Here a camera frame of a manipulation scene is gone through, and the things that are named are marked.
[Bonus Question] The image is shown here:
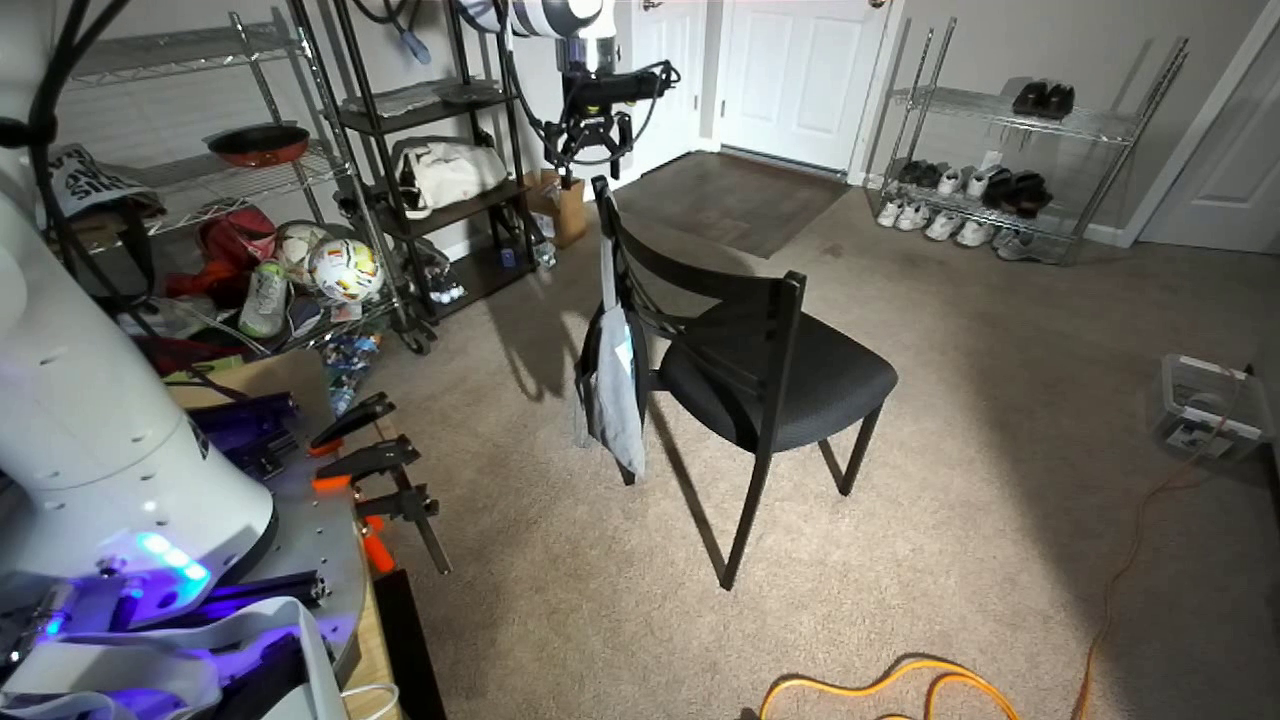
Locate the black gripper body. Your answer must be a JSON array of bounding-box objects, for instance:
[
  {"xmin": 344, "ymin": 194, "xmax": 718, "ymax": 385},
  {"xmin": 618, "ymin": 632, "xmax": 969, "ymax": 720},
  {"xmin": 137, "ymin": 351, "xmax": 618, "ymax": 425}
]
[{"xmin": 551, "ymin": 99, "xmax": 637, "ymax": 152}]

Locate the grey cloth bag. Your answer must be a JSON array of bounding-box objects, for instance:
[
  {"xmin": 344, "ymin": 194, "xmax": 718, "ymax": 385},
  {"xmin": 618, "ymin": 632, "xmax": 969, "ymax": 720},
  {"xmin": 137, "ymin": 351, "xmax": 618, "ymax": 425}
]
[{"xmin": 574, "ymin": 224, "xmax": 651, "ymax": 487}]

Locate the brown paper bag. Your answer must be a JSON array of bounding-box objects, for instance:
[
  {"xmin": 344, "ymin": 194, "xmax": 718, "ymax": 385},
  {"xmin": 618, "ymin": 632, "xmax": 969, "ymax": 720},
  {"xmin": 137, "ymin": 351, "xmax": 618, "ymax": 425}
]
[{"xmin": 523, "ymin": 166, "xmax": 595, "ymax": 247}]

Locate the white bag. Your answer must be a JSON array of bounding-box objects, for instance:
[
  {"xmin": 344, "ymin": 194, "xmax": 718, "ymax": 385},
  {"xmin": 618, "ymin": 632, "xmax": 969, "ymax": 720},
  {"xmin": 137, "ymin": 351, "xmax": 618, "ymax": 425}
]
[{"xmin": 395, "ymin": 135, "xmax": 494, "ymax": 218}]

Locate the black chair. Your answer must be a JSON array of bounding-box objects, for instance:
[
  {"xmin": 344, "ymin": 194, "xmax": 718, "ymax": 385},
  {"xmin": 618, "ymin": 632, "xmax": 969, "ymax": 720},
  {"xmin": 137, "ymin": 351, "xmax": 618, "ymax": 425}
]
[{"xmin": 592, "ymin": 172, "xmax": 901, "ymax": 595}]

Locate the red bag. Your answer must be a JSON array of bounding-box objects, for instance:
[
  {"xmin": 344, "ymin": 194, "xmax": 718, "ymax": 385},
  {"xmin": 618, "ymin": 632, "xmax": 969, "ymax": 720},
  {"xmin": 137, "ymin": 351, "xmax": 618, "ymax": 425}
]
[{"xmin": 166, "ymin": 204, "xmax": 284, "ymax": 301}]

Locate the dark brown door mat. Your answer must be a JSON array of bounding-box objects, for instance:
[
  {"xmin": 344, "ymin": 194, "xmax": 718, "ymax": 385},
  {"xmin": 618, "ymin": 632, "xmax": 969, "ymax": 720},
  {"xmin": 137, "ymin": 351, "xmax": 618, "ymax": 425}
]
[{"xmin": 612, "ymin": 146, "xmax": 852, "ymax": 261}]

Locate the white panel door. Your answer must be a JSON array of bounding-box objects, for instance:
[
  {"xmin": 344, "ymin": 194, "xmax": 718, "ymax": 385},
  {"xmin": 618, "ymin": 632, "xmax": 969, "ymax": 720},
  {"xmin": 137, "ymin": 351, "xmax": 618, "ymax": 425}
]
[
  {"xmin": 1137, "ymin": 0, "xmax": 1280, "ymax": 255},
  {"xmin": 618, "ymin": 0, "xmax": 711, "ymax": 185}
]

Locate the black metal shelf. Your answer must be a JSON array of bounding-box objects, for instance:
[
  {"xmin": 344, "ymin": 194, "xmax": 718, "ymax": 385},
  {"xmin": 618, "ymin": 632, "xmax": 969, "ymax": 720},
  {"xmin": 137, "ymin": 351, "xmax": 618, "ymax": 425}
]
[{"xmin": 284, "ymin": 0, "xmax": 551, "ymax": 354}]

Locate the white entry door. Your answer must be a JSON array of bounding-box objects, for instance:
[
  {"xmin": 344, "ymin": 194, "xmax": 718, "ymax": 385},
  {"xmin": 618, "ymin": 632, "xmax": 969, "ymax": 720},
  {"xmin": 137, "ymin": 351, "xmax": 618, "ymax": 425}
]
[{"xmin": 711, "ymin": 0, "xmax": 901, "ymax": 176}]

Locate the white patterned soccer ball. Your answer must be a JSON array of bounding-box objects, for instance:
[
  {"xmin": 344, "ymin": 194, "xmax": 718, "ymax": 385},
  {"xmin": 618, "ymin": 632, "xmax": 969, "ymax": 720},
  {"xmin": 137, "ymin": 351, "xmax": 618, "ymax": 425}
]
[{"xmin": 308, "ymin": 235, "xmax": 388, "ymax": 308}]

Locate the white green ball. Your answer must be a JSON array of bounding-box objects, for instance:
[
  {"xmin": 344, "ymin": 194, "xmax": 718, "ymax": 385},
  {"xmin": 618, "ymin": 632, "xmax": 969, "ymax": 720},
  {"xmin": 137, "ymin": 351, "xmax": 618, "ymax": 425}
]
[{"xmin": 272, "ymin": 218, "xmax": 333, "ymax": 291}]

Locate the dark grey shoe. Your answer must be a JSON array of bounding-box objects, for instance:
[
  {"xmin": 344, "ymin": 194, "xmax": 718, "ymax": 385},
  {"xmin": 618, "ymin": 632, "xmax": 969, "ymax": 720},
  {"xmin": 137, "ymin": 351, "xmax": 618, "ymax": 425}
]
[{"xmin": 893, "ymin": 154, "xmax": 946, "ymax": 193}]

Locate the blue patterned cloth bundle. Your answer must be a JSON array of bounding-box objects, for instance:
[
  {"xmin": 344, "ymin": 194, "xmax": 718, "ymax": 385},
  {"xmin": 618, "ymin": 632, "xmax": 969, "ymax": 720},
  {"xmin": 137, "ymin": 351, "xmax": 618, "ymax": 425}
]
[{"xmin": 318, "ymin": 321, "xmax": 388, "ymax": 419}]

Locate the black red pan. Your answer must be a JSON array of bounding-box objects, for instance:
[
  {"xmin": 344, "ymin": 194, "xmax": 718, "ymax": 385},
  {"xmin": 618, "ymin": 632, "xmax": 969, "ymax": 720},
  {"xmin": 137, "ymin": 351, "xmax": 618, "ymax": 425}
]
[{"xmin": 206, "ymin": 120, "xmax": 314, "ymax": 172}]

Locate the pale green bottle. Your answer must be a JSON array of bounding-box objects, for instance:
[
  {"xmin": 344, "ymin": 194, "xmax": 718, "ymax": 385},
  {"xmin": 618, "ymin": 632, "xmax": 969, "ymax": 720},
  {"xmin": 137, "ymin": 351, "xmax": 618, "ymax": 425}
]
[{"xmin": 236, "ymin": 261, "xmax": 294, "ymax": 341}]

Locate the black orange clamp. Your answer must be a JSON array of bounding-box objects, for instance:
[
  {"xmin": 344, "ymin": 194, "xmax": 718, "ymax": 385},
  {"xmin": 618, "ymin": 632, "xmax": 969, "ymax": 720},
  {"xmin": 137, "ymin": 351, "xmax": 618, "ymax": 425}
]
[
  {"xmin": 347, "ymin": 479, "xmax": 457, "ymax": 576},
  {"xmin": 314, "ymin": 434, "xmax": 426, "ymax": 500},
  {"xmin": 308, "ymin": 389, "xmax": 402, "ymax": 456}
]

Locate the white high-top sneaker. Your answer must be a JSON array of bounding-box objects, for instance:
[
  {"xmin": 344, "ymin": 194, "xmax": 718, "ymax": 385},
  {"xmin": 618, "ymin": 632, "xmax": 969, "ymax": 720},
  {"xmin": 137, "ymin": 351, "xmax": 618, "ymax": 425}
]
[{"xmin": 966, "ymin": 146, "xmax": 1013, "ymax": 204}]

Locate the grey sneaker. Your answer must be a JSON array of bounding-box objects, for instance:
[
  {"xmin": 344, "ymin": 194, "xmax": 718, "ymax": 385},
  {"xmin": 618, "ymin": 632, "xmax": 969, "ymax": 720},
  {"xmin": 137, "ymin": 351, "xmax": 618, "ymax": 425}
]
[{"xmin": 991, "ymin": 218, "xmax": 1041, "ymax": 264}]

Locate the bulky black shoe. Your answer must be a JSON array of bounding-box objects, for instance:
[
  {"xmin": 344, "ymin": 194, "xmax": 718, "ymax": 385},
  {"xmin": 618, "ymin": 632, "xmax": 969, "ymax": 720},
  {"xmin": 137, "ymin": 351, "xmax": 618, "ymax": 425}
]
[{"xmin": 981, "ymin": 166, "xmax": 1057, "ymax": 224}]

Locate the white printed cap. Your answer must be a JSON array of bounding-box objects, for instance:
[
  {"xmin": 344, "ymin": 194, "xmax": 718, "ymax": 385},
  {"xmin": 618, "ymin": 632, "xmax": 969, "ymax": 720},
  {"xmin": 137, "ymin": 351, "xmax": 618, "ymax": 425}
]
[{"xmin": 43, "ymin": 141, "xmax": 170, "ymax": 224}]

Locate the long black bar clamp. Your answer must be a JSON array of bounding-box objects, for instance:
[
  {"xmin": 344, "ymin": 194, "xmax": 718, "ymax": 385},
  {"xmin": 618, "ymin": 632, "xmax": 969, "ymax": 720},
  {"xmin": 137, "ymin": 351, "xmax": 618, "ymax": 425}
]
[{"xmin": 360, "ymin": 514, "xmax": 452, "ymax": 720}]

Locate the clear plastic box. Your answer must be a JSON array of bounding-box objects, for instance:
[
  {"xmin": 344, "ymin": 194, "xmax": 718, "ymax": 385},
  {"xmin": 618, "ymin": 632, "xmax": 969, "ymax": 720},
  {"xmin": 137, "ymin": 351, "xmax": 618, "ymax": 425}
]
[{"xmin": 1152, "ymin": 351, "xmax": 1272, "ymax": 468}]

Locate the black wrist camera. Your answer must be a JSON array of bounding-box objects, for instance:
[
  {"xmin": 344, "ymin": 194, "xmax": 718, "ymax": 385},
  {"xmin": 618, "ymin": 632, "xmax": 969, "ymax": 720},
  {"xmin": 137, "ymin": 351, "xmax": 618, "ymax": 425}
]
[{"xmin": 566, "ymin": 54, "xmax": 684, "ymax": 111}]

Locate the silver wire shelf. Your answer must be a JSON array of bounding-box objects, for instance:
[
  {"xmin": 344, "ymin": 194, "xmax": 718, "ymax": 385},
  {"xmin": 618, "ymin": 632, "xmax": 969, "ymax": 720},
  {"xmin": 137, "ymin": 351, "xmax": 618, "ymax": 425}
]
[{"xmin": 54, "ymin": 6, "xmax": 406, "ymax": 354}]

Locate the silver wire shoe rack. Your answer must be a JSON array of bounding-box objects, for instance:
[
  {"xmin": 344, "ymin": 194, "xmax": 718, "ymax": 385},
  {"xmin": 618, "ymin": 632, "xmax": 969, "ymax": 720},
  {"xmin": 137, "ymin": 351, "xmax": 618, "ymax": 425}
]
[{"xmin": 865, "ymin": 12, "xmax": 1192, "ymax": 267}]

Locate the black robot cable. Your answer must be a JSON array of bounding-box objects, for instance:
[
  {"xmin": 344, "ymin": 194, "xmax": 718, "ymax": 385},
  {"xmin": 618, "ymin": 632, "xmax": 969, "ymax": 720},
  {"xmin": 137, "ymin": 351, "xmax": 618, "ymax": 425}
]
[{"xmin": 0, "ymin": 0, "xmax": 175, "ymax": 152}]

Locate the orange extension cable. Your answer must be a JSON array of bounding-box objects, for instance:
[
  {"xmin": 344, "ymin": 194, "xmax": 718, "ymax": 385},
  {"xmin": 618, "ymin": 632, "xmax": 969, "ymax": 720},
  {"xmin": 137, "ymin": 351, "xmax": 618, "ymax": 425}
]
[{"xmin": 755, "ymin": 461, "xmax": 1216, "ymax": 720}]

